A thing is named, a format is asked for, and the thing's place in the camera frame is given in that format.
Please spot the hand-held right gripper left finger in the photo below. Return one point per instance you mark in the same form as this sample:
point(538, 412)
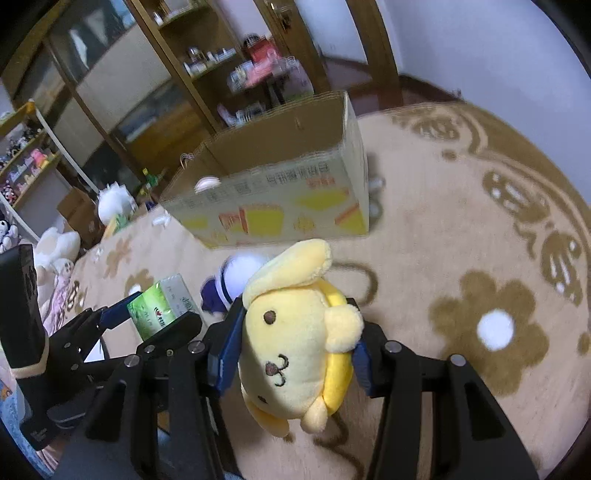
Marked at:
point(225, 355)

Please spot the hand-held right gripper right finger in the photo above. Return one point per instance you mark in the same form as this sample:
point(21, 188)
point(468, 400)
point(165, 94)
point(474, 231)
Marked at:
point(365, 369)

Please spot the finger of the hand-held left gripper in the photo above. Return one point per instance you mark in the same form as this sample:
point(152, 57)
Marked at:
point(184, 325)
point(115, 316)

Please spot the green tissue pack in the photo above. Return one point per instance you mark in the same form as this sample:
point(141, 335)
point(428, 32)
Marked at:
point(157, 308)

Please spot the yellow plush dog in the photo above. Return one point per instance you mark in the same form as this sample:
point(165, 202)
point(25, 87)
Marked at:
point(286, 350)

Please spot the printed cardboard box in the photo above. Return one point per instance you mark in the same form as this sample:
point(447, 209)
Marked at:
point(286, 207)

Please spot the cream teddy bear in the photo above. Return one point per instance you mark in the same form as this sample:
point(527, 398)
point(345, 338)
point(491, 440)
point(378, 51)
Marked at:
point(55, 247)

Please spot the black and white plush toy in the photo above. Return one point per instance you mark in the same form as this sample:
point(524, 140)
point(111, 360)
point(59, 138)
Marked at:
point(7, 233)

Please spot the white and purple plush toy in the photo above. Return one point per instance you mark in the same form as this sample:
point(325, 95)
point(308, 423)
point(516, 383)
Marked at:
point(240, 272)

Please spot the small green box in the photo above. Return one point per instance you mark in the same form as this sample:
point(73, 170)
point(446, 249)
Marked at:
point(117, 224)

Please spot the plain brown cardboard box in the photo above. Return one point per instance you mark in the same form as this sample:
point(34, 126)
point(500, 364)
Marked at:
point(81, 212)

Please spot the white fluffy plush toy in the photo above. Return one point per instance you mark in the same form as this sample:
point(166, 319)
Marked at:
point(115, 203)

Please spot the yellow toy shelf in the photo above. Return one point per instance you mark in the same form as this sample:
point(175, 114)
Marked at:
point(27, 138)

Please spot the wooden display cabinet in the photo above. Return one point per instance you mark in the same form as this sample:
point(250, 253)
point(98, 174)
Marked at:
point(138, 92)

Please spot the pink box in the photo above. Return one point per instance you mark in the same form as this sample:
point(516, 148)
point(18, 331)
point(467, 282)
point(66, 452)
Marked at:
point(263, 57)

